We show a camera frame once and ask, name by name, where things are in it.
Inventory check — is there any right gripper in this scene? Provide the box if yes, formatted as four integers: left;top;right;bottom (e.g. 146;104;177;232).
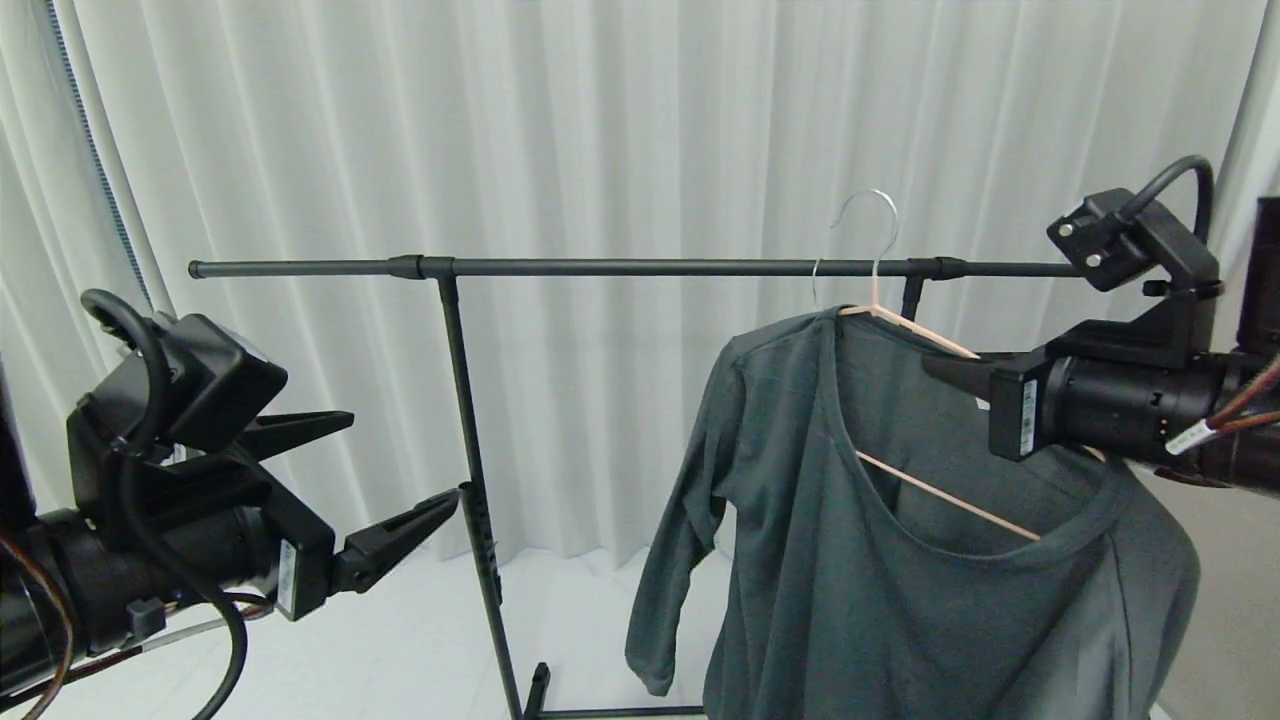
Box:
988;350;1239;463

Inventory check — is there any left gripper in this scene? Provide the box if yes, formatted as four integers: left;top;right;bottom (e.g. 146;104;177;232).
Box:
35;408;462;653

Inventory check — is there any dark grey long-sleeved shirt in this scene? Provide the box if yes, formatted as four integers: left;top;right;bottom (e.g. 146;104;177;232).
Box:
625;305;1201;720

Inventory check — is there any black clothes rack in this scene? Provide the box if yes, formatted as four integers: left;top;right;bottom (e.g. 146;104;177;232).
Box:
187;255;1091;720

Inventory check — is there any white curtain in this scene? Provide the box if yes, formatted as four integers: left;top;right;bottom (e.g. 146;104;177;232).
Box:
0;0;1280;576

